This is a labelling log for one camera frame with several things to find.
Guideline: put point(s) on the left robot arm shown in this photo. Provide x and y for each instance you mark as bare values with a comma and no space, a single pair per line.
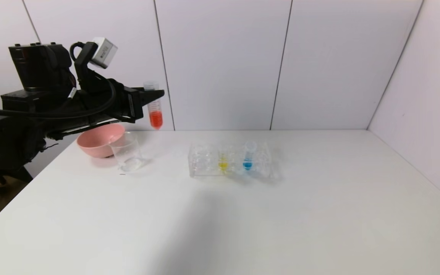
33,72

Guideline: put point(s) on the clear acrylic test tube rack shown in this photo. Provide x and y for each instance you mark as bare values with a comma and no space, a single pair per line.
233,172

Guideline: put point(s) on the clear glass beaker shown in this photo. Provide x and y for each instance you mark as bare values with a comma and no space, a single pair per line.
128,158

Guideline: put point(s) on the pink bowl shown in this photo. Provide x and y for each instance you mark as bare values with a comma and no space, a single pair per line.
97,143

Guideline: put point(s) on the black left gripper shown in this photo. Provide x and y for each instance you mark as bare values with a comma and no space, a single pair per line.
133,104

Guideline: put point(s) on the test tube with blue pigment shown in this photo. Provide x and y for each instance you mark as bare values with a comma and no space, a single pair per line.
247,164

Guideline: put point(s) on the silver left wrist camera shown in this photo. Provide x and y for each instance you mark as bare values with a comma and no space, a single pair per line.
104,51

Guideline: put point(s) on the test tube with yellow pigment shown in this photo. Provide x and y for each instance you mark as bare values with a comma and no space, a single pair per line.
223,164

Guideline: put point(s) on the test tube with red pigment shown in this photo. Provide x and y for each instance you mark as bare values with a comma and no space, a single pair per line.
155,114

